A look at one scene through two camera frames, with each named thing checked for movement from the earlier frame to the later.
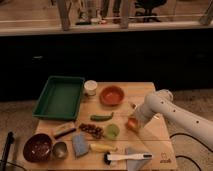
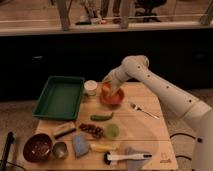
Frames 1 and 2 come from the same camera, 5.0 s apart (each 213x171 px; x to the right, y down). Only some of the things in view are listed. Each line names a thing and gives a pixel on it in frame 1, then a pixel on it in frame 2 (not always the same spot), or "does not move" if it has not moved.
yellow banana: (102, 148) does not move
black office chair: (147, 6) does not move
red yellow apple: (132, 123) → (107, 89)
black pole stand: (9, 141) does not move
